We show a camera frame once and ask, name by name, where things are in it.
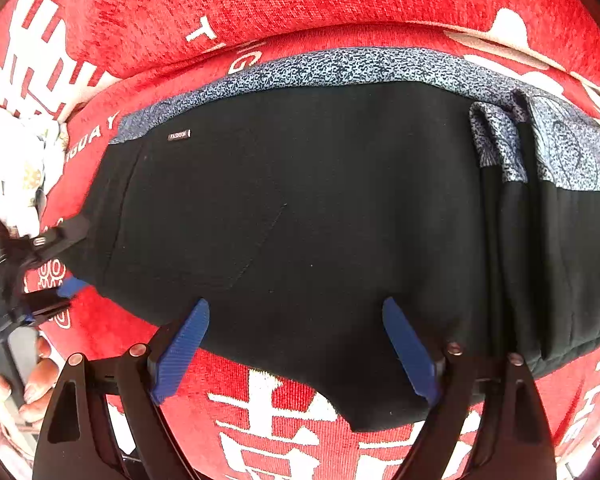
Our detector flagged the black pants with grey waistband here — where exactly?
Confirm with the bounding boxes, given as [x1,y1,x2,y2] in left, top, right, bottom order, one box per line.
[62,48,600,431]

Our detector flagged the white floral clothing pile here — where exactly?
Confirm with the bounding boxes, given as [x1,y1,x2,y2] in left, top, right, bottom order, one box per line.
[0,107,69,236]

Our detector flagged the person's left hand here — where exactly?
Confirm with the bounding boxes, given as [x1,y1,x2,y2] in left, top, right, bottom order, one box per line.
[0,336,59,430]

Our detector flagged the red blanket with white characters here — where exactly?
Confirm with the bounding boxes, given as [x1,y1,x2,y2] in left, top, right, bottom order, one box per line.
[0,0,600,479]

